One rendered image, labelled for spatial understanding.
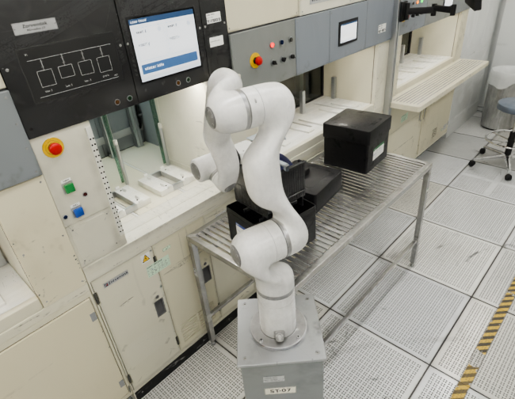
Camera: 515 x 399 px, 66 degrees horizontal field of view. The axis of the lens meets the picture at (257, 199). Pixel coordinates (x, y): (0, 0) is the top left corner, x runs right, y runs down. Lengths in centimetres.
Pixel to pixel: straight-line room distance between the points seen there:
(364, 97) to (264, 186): 211
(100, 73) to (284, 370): 114
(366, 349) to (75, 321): 145
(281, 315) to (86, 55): 103
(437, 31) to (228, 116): 359
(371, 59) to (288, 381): 220
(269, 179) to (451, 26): 349
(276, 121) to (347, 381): 153
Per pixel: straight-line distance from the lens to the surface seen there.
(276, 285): 117
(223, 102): 93
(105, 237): 165
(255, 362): 132
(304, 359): 132
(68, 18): 143
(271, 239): 108
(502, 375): 241
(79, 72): 145
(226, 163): 127
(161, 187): 200
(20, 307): 165
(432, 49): 440
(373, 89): 299
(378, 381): 222
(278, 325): 130
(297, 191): 158
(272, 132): 100
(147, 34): 156
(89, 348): 188
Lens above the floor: 182
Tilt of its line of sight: 31 degrees down
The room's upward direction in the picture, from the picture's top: 5 degrees counter-clockwise
